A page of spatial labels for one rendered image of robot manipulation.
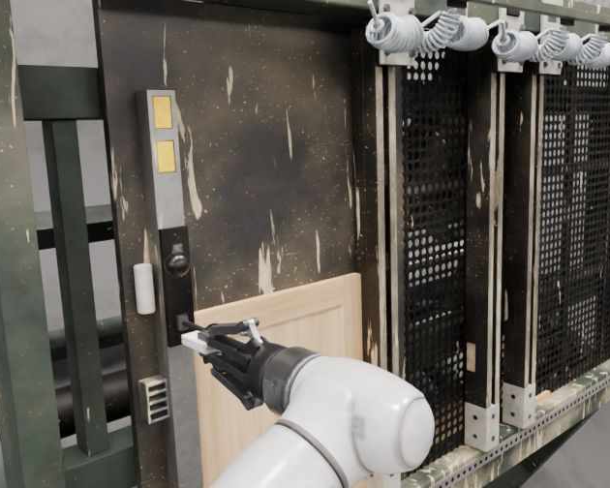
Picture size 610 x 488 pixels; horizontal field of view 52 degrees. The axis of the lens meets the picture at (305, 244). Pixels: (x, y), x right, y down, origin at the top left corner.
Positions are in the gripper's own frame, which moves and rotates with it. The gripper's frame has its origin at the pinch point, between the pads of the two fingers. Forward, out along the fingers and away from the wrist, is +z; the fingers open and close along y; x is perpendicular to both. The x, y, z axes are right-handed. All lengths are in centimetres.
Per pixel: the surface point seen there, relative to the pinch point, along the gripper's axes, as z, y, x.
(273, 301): 14.9, 1.8, 25.3
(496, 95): 10, -38, 94
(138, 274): 14.5, -8.6, -2.3
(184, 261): 1.0, -12.4, -1.4
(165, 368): 14.4, 8.4, 0.9
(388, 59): 6, -44, 50
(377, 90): 10, -38, 50
